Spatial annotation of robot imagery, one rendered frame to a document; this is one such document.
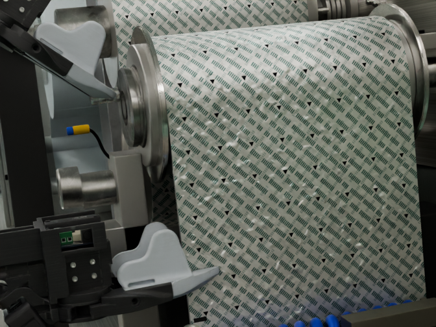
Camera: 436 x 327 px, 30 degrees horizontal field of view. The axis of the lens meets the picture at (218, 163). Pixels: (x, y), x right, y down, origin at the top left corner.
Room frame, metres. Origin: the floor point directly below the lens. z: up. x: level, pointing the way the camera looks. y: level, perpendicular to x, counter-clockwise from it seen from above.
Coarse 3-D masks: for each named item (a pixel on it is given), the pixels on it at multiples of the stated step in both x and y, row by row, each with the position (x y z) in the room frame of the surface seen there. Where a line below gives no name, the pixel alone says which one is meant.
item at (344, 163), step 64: (384, 128) 0.76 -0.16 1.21; (192, 192) 0.71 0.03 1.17; (256, 192) 0.73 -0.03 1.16; (320, 192) 0.74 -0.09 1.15; (384, 192) 0.76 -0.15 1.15; (192, 256) 0.71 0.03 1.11; (256, 256) 0.73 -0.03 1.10; (320, 256) 0.74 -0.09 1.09; (384, 256) 0.76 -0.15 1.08; (192, 320) 0.71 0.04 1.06; (256, 320) 0.72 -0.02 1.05
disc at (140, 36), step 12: (132, 36) 0.79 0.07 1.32; (144, 36) 0.73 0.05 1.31; (144, 48) 0.74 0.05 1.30; (156, 60) 0.71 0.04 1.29; (156, 72) 0.70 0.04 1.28; (156, 84) 0.70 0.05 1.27; (156, 96) 0.71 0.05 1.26; (168, 144) 0.71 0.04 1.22; (156, 168) 0.75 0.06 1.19; (156, 180) 0.75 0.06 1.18
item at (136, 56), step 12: (132, 48) 0.76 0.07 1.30; (408, 48) 0.78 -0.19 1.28; (132, 60) 0.76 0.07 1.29; (144, 60) 0.73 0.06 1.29; (408, 60) 0.78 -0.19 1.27; (144, 72) 0.72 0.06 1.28; (144, 84) 0.72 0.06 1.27; (144, 96) 0.73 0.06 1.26; (156, 108) 0.71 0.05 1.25; (156, 120) 0.71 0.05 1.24; (156, 132) 0.72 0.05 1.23; (156, 144) 0.72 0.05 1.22; (144, 156) 0.76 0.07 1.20; (156, 156) 0.73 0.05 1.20; (168, 156) 0.74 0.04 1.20
